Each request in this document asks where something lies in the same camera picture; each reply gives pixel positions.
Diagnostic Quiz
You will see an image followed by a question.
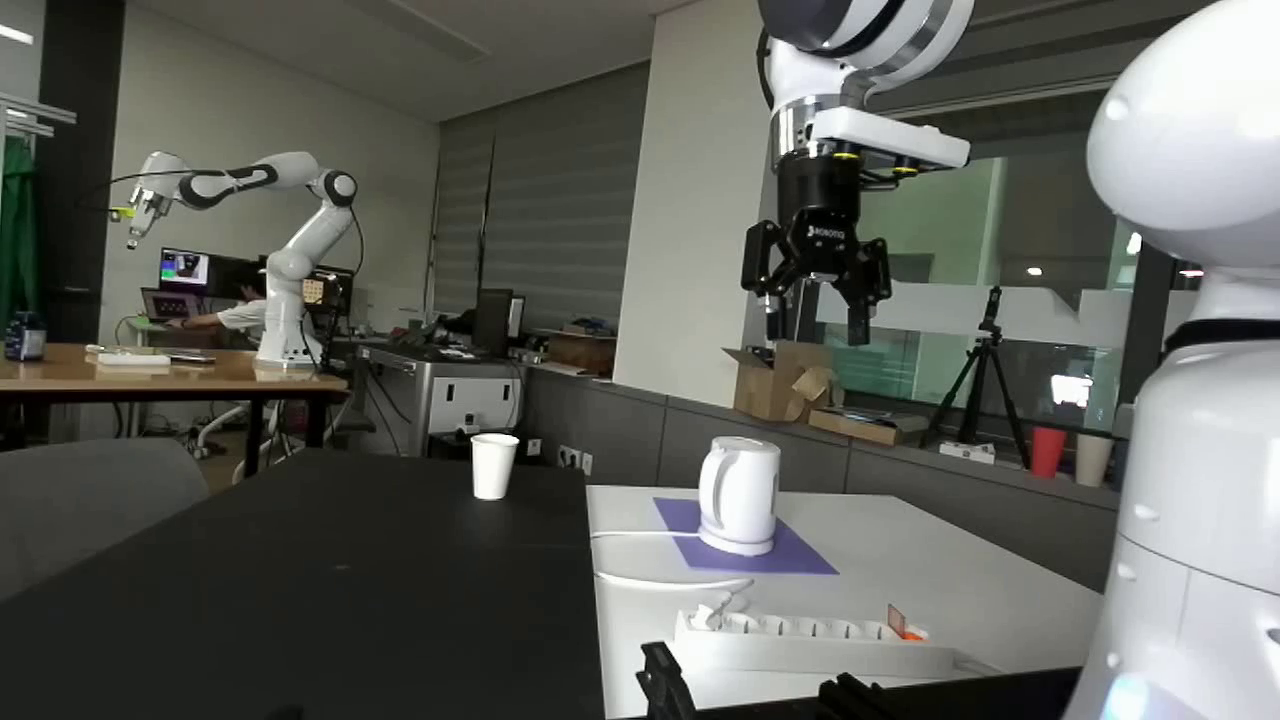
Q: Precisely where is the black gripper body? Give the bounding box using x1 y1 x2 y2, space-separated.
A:
772 152 864 284

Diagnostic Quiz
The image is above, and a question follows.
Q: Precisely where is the white power strip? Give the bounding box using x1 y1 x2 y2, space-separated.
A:
675 603 920 644

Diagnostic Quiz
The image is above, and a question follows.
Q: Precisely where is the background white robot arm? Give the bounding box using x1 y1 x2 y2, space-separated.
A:
113 152 361 369

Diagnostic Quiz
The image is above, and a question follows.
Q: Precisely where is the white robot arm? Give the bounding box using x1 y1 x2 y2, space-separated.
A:
739 0 1280 720

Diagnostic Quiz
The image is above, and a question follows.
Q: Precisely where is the cardboard box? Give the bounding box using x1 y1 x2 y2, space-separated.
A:
728 339 897 449

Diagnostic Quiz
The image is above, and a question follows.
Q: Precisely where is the white electric kettle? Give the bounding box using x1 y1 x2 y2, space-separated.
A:
701 436 781 557

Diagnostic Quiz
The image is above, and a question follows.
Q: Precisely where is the red cup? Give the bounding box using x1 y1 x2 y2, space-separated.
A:
1029 423 1067 481

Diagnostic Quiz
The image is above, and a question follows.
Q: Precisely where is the purple mat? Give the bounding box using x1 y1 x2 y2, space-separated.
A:
657 496 834 574

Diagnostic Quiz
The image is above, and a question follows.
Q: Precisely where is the beige paper cup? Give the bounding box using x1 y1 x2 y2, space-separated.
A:
1077 430 1111 487

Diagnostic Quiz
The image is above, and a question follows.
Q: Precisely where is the white paper cup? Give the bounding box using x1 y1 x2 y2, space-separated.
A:
471 430 521 498

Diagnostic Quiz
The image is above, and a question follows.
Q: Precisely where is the white cabinet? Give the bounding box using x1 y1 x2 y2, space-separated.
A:
354 346 525 457

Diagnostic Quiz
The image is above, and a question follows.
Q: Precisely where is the seated person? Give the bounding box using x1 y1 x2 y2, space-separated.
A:
177 284 268 332

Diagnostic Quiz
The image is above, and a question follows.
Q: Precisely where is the wooden table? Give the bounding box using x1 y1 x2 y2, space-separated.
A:
0 345 349 475

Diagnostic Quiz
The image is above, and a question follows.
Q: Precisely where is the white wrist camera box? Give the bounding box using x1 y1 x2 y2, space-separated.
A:
810 109 973 167

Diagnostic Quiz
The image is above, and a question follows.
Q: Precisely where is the black camera tripod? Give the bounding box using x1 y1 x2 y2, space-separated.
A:
920 284 1033 464

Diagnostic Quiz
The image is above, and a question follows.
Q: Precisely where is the white power strip cable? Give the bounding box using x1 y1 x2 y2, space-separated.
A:
705 581 759 633

